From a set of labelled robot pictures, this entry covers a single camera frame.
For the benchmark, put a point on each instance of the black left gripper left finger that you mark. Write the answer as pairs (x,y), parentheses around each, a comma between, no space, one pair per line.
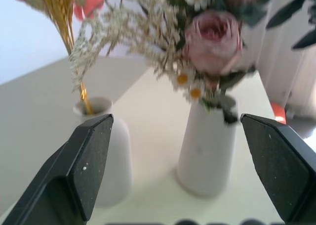
(81,165)

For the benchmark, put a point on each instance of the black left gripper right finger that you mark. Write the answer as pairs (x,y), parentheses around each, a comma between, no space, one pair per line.
(281,165)

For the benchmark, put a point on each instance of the pink rose daisy bouquet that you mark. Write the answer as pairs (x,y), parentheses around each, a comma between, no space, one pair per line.
(212,42)

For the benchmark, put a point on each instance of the wheat and red flower bouquet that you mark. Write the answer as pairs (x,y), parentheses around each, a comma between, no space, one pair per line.
(61,19)

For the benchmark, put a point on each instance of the white round-shouldered vase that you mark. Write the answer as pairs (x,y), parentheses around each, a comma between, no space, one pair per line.
(116,160)

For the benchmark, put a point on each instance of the orange red object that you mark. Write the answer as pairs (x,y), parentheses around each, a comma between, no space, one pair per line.
(279,111)

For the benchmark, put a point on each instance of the white tapered vase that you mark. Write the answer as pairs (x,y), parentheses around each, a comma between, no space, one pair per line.
(205,155)

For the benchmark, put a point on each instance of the white curtain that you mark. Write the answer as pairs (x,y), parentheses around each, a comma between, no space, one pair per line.
(284,61)

